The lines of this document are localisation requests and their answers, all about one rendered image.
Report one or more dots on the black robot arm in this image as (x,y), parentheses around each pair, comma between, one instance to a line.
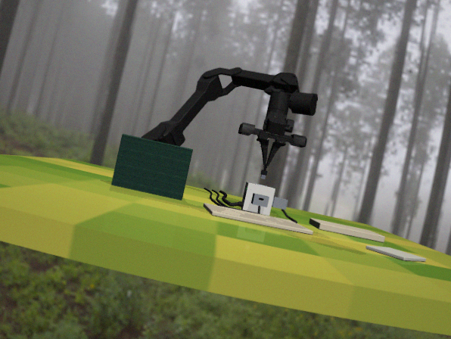
(283,89)

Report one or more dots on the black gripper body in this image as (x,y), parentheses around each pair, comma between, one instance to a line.
(294,139)

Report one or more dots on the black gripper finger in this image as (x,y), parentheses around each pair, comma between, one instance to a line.
(274,149)
(264,146)

